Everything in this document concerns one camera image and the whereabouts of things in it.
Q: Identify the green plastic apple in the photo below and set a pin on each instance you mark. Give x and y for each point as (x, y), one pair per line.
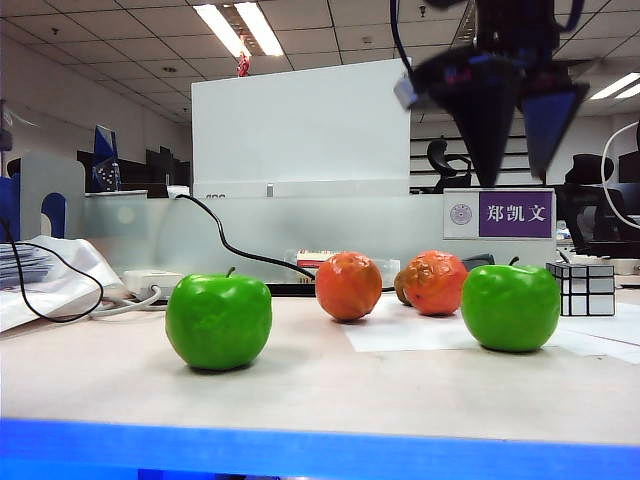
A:
(510, 310)
(218, 325)

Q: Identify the white paper sheet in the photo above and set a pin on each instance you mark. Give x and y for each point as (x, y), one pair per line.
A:
(400, 335)

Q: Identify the white plastic bag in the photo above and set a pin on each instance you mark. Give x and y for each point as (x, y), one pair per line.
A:
(82, 260)

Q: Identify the red white box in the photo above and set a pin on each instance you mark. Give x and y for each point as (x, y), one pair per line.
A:
(310, 260)

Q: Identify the blue crystal trophy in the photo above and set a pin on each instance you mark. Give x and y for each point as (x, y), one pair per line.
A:
(105, 150)

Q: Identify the blue file holder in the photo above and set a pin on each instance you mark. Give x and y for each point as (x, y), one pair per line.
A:
(7, 210)

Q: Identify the silver mirror cube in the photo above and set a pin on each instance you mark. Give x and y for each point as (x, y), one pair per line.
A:
(592, 295)

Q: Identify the white power adapter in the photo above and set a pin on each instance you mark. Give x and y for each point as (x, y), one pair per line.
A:
(152, 281)

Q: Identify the frosted glass desk partition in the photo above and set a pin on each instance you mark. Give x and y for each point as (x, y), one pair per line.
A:
(187, 235)

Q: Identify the printed paper stack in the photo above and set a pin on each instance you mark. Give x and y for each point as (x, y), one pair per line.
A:
(22, 267)

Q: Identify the grey metal bookend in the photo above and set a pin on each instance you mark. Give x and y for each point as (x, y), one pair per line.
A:
(52, 172)

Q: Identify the black mesh office chair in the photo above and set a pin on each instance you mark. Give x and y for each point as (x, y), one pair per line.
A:
(592, 220)

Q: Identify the reddish orange fruit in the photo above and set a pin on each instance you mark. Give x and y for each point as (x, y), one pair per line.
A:
(435, 282)

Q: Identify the white board panel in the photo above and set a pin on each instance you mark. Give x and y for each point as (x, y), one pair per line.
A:
(300, 130)

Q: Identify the brown kiwi fruit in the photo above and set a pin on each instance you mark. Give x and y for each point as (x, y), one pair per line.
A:
(401, 289)

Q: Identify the blue tape strip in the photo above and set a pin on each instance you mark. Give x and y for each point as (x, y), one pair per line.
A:
(320, 450)

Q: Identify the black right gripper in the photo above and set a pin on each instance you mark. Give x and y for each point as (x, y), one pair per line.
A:
(515, 30)

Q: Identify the red hanging ornament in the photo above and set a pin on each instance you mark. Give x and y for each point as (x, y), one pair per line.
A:
(243, 64)

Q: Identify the purple white name plate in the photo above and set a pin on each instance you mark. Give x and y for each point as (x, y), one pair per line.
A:
(515, 214)

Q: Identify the ceiling fluorescent light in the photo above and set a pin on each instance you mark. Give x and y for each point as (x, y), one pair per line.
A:
(615, 86)
(257, 27)

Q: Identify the black stapler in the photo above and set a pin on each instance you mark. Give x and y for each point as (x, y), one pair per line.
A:
(480, 259)

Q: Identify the orange fruit with navel dot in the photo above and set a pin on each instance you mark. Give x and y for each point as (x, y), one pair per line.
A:
(348, 287)

